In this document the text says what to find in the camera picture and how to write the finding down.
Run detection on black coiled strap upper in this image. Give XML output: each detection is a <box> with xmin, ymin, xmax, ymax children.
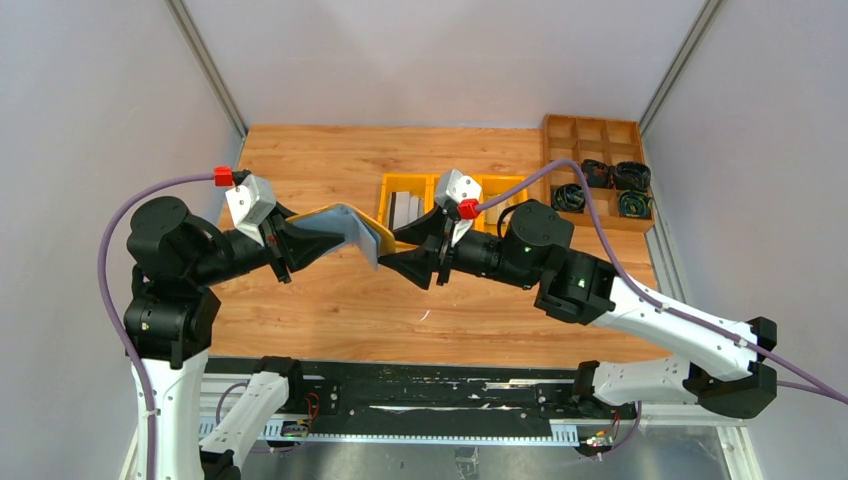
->
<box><xmin>581</xmin><ymin>159</ymin><xmax>611</xmax><ymax>190</ymax></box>

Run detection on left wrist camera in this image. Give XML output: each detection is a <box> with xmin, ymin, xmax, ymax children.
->
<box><xmin>225</xmin><ymin>174</ymin><xmax>277</xmax><ymax>246</ymax></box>

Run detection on grey cards in left bin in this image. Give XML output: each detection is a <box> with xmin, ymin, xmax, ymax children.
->
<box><xmin>387</xmin><ymin>191</ymin><xmax>424</xmax><ymax>230</ymax></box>

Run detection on yellow three-compartment bin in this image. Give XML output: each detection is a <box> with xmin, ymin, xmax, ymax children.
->
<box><xmin>377</xmin><ymin>173</ymin><xmax>529</xmax><ymax>234</ymax></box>

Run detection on black coiled strap right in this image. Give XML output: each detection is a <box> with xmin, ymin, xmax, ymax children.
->
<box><xmin>610</xmin><ymin>161</ymin><xmax>653</xmax><ymax>192</ymax></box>

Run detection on grey cards in right bin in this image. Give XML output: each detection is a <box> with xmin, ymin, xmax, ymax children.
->
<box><xmin>483</xmin><ymin>193</ymin><xmax>521</xmax><ymax>217</ymax></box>

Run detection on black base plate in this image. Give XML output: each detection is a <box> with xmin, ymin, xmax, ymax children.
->
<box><xmin>205</xmin><ymin>357</ymin><xmax>710</xmax><ymax>439</ymax></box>

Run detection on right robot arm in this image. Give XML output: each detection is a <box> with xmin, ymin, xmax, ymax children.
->
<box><xmin>380</xmin><ymin>200</ymin><xmax>777</xmax><ymax>419</ymax></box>

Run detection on wooden compartment tray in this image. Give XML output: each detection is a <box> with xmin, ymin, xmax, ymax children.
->
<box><xmin>541</xmin><ymin>113</ymin><xmax>655</xmax><ymax>233</ymax></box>

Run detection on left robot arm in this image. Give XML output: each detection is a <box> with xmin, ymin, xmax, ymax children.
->
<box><xmin>122</xmin><ymin>196</ymin><xmax>343</xmax><ymax>479</ymax></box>

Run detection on grey cards in bin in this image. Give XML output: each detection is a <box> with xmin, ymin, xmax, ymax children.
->
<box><xmin>483</xmin><ymin>193</ymin><xmax>521</xmax><ymax>217</ymax></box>
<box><xmin>387</xmin><ymin>191</ymin><xmax>424</xmax><ymax>230</ymax></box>

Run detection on black coiled strap left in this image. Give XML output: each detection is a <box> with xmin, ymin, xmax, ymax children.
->
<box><xmin>552</xmin><ymin>184</ymin><xmax>588</xmax><ymax>214</ymax></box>

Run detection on aluminium frame rail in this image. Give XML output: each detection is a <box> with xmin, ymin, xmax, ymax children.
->
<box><xmin>119</xmin><ymin>370</ymin><xmax>763</xmax><ymax>480</ymax></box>

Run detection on black green coiled strap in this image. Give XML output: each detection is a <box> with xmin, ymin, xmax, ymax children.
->
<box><xmin>618</xmin><ymin>190</ymin><xmax>654</xmax><ymax>220</ymax></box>

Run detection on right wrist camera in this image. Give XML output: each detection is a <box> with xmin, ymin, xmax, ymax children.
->
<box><xmin>434</xmin><ymin>169</ymin><xmax>482</xmax><ymax>246</ymax></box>

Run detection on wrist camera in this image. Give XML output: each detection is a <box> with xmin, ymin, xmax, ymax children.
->
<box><xmin>225</xmin><ymin>174</ymin><xmax>277</xmax><ymax>246</ymax></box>
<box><xmin>434</xmin><ymin>169</ymin><xmax>482</xmax><ymax>246</ymax></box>

